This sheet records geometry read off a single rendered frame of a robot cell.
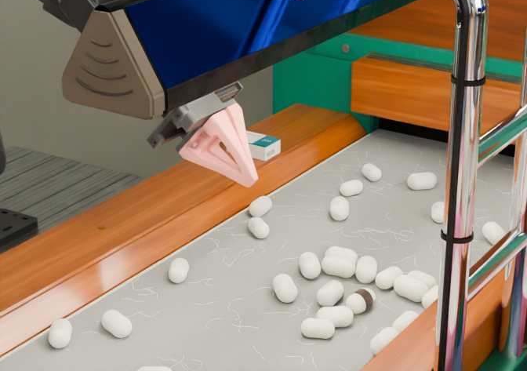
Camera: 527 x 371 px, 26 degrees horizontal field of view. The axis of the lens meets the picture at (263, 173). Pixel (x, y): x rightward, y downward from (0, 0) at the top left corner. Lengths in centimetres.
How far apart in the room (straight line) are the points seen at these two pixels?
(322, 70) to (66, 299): 61
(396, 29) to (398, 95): 11
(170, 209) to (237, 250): 10
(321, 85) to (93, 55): 87
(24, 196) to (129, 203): 31
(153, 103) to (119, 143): 215
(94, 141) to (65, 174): 129
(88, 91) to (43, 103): 225
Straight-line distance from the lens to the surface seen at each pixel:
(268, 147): 142
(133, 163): 289
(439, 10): 151
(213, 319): 112
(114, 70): 76
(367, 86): 150
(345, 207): 131
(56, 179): 164
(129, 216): 128
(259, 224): 127
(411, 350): 103
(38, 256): 120
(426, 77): 146
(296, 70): 163
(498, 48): 149
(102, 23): 75
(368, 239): 128
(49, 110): 302
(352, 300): 112
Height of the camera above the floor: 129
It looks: 22 degrees down
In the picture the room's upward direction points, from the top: straight up
